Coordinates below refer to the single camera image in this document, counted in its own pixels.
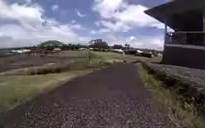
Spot distant row of trees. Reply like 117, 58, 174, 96
36, 38, 131, 52

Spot dark building with veranda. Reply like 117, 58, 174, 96
143, 0, 205, 72

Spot low dark stone wall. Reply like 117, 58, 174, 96
141, 61, 205, 116

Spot distant low buildings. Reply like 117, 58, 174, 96
109, 47, 164, 59

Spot dry grass field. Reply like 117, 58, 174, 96
0, 49, 163, 114

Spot grass verge strip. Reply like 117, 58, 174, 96
135, 61, 204, 128

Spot dark gravel path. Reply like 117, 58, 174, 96
2, 62, 168, 128

